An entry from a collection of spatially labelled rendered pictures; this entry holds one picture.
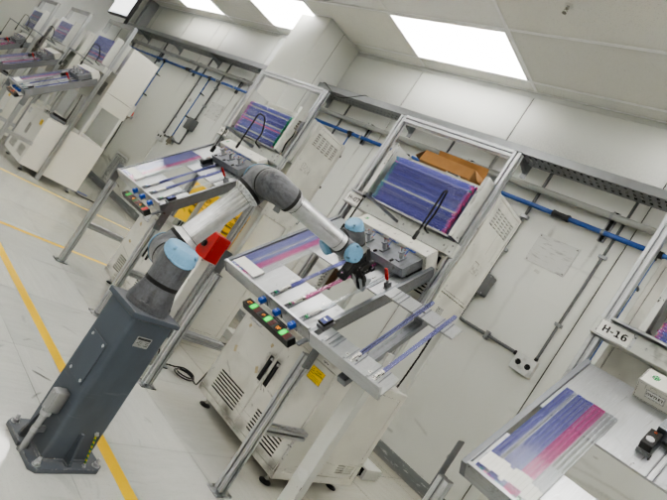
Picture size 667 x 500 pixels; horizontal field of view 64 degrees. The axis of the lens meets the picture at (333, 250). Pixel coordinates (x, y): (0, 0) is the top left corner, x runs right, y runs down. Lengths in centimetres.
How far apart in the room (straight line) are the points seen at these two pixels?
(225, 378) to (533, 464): 160
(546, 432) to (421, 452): 217
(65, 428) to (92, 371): 19
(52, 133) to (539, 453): 560
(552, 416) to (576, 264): 210
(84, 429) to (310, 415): 96
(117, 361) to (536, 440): 132
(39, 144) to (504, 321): 486
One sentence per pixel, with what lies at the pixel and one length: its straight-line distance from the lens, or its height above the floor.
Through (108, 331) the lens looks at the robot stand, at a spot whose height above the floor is 44.
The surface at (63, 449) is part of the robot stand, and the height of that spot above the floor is 5.
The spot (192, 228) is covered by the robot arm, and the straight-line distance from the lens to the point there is 191.
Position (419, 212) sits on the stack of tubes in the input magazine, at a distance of 263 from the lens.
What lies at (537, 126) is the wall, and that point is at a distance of 454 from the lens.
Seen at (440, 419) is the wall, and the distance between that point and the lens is 395.
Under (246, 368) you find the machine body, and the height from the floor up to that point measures 32.
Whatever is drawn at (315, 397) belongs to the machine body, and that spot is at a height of 46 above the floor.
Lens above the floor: 101
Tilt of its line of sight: 1 degrees up
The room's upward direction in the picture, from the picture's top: 33 degrees clockwise
